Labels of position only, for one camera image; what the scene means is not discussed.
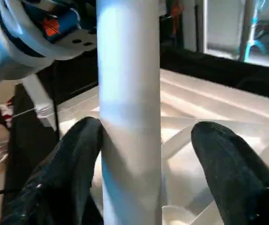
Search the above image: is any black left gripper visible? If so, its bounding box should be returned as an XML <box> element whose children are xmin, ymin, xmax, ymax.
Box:
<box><xmin>29</xmin><ymin>2</ymin><xmax>98</xmax><ymax>53</ymax></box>

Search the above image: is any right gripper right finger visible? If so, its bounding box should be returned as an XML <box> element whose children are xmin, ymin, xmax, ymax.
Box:
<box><xmin>191</xmin><ymin>121</ymin><xmax>269</xmax><ymax>225</ymax></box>

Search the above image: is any black work surface mat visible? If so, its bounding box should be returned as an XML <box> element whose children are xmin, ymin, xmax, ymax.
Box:
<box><xmin>1</xmin><ymin>42</ymin><xmax>269</xmax><ymax>225</ymax></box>

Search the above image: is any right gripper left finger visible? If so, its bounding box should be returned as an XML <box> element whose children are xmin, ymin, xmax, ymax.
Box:
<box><xmin>0</xmin><ymin>117</ymin><xmax>105</xmax><ymax>225</ymax></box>

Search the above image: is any white plastic table top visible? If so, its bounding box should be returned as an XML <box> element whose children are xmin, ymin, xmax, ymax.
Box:
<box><xmin>34</xmin><ymin>68</ymin><xmax>269</xmax><ymax>225</ymax></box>

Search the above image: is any white plastic table leg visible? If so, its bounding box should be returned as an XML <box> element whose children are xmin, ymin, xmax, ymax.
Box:
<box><xmin>96</xmin><ymin>0</ymin><xmax>164</xmax><ymax>225</ymax></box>

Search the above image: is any red white floor object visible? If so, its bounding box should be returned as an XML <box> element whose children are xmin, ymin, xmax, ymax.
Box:
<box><xmin>0</xmin><ymin>99</ymin><xmax>16</xmax><ymax>128</ymax></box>

